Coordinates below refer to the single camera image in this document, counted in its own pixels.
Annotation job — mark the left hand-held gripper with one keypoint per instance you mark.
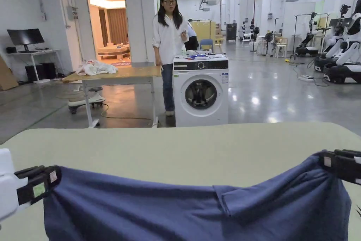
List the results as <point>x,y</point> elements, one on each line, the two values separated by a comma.
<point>6,184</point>

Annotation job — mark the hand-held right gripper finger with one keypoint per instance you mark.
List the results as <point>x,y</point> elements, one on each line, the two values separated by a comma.
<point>344,167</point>
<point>348,153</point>

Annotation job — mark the dark blue shirt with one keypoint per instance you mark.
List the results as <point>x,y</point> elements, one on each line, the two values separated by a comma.
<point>169,210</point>

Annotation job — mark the white power strip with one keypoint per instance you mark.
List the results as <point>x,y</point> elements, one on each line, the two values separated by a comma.
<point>306,77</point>

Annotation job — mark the white wheeled ride-on car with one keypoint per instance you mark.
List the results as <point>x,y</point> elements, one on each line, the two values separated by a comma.
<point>96,100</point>

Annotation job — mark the white humanoid robot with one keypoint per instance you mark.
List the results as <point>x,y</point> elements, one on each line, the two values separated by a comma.
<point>334,43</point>
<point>349,52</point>

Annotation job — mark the brown cardboard sheet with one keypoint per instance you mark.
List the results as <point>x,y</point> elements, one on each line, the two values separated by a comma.
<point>7,77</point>

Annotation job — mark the black computer tower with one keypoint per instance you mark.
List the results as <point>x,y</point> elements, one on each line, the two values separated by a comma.
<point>50,70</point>
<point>33,72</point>

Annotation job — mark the black and white wheeled robot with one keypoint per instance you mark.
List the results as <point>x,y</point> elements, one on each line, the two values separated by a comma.
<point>308,41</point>

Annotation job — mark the black clothes rack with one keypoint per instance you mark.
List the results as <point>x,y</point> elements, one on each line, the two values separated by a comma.
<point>295,35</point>

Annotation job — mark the white desk with monitor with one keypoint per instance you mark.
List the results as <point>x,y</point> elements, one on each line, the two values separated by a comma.
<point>33,52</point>

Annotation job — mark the bed with pale green sheet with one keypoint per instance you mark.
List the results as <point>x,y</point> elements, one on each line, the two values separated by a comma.
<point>169,150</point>

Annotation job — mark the black standing fan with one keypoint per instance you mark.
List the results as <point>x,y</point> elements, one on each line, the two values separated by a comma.
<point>268,37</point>
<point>256,30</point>

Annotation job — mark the white washing machine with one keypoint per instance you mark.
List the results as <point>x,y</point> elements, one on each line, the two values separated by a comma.
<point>180,111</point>

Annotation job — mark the black cabinet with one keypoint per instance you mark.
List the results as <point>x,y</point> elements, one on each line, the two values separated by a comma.
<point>231,32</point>

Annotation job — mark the pale yellow crate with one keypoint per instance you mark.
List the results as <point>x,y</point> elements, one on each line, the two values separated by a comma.
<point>201,31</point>

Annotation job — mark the grey wall electrical box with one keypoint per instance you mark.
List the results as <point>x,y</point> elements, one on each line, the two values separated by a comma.
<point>70,13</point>

